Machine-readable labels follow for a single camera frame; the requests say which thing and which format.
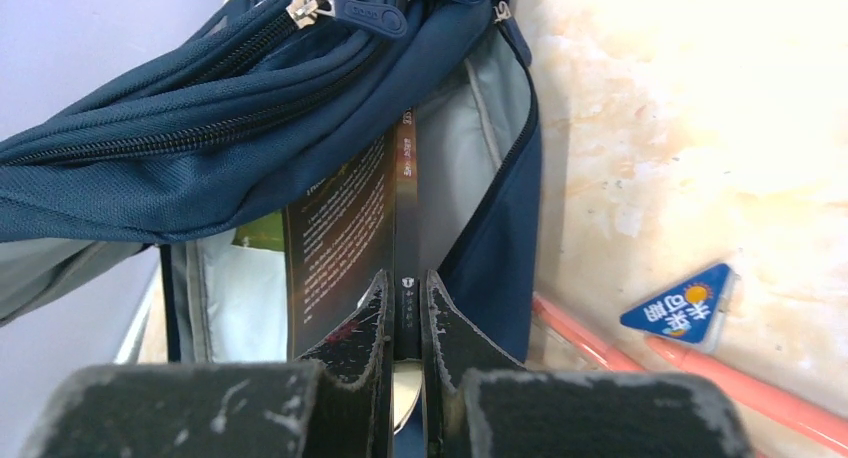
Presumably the pink pen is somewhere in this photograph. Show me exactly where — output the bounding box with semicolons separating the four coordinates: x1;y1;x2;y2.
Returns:
645;336;847;456
533;293;645;372

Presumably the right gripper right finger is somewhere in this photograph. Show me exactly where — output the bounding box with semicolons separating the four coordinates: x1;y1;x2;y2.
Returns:
420;272;754;457

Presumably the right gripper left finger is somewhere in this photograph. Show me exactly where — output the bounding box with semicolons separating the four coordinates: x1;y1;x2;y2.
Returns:
21;272;394;457

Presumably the navy blue student backpack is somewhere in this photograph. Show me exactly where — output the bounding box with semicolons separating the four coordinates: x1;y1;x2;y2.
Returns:
1;0;542;362

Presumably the blue triangular eraser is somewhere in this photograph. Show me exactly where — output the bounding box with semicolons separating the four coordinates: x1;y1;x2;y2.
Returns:
619;263;737;351

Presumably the green blue book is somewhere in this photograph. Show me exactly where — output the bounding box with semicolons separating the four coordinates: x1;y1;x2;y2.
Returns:
231;210;285;252

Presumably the dark brown book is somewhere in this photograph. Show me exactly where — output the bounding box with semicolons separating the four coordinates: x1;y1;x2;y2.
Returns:
283;109;416;359

